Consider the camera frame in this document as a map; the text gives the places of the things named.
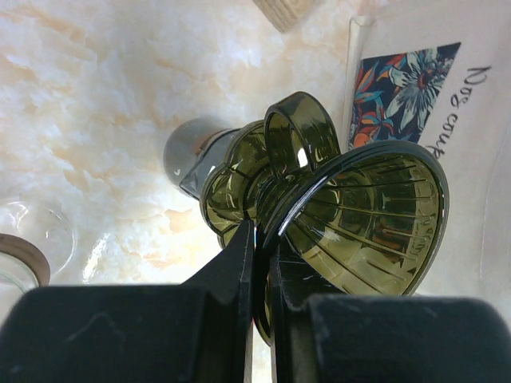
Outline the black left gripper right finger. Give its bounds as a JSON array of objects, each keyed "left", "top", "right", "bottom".
[{"left": 270, "top": 256, "right": 510, "bottom": 382}]

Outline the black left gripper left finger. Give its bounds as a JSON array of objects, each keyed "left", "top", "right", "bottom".
[{"left": 1, "top": 220, "right": 255, "bottom": 382}]

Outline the olive green coffee dripper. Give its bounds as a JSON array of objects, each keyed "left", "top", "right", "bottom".
[{"left": 200, "top": 92, "right": 449, "bottom": 339}]

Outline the cream floral canvas tote bag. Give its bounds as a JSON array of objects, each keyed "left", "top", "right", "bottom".
[{"left": 339, "top": 1, "right": 510, "bottom": 306}]

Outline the clear glass carafe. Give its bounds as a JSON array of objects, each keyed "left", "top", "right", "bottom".
[{"left": 1, "top": 198, "right": 77, "bottom": 290}]

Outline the grey glass server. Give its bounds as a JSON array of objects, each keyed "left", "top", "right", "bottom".
[{"left": 163, "top": 116, "right": 239, "bottom": 199}]

